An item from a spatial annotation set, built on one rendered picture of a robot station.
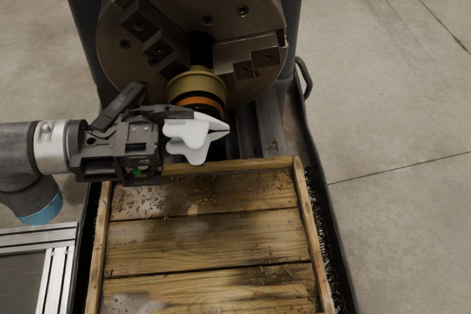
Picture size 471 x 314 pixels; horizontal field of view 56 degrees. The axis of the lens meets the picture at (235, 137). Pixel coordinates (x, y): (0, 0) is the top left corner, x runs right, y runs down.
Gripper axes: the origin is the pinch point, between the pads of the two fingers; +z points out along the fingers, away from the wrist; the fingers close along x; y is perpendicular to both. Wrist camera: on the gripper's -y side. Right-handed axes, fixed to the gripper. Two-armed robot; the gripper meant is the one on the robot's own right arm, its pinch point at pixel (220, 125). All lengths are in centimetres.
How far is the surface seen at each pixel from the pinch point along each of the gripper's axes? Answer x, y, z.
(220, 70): 2.8, -8.6, 0.6
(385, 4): -108, -186, 109
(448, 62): -108, -130, 127
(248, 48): 3.5, -12.6, 5.2
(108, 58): 0.4, -15.7, -17.3
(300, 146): -54, -37, 24
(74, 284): -48, 2, -34
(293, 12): -3.7, -31.7, 16.2
